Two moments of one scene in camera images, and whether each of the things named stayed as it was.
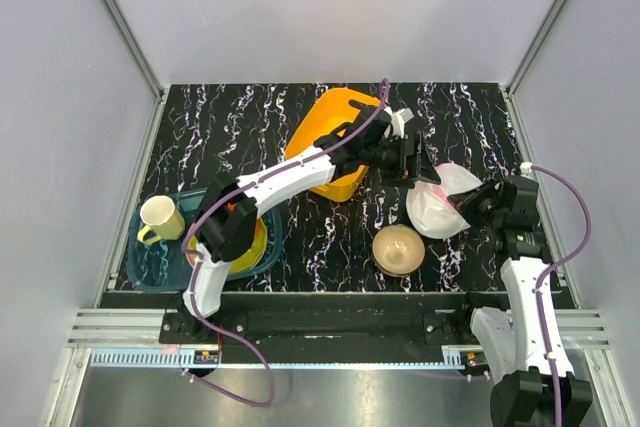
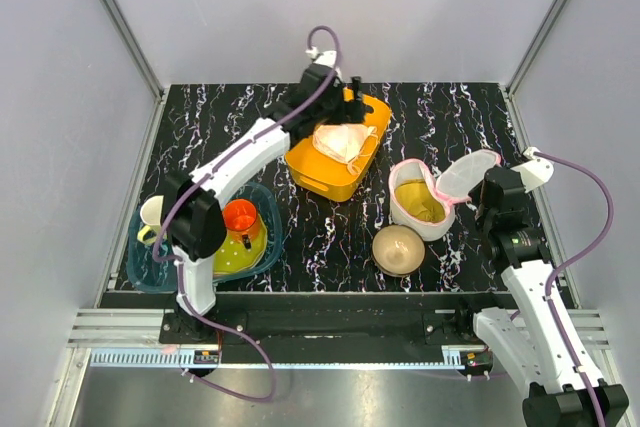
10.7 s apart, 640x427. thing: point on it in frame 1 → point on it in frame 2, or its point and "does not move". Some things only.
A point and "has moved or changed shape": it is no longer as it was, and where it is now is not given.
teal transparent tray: x=161 y=266 does not move
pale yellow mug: x=166 y=221 does not move
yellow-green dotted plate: x=248 y=259 does not move
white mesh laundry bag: x=428 y=205 has moved or changed shape
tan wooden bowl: x=398 y=250 does not move
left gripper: x=411 y=167 → x=350 y=113
